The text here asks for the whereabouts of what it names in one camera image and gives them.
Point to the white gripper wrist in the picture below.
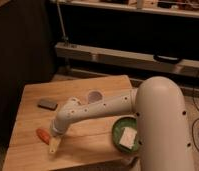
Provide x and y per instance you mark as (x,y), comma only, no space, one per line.
(55,141)

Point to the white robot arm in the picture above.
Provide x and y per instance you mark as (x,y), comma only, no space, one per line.
(162,120)

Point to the white ceramic cup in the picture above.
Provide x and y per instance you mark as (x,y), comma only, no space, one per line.
(94,96)

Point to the wooden table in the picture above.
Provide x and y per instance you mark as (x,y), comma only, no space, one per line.
(86,142)

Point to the green round plate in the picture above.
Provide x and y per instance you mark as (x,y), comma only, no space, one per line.
(117,132)

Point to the upper shelf board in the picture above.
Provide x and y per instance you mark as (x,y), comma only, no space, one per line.
(160,11)

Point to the lower metal shelf rail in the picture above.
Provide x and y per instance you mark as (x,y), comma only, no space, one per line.
(90,57)

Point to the metal shelf post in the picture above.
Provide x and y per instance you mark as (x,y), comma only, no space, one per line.
(65,37)

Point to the black handle on shelf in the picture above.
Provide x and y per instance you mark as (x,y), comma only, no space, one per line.
(166,59)

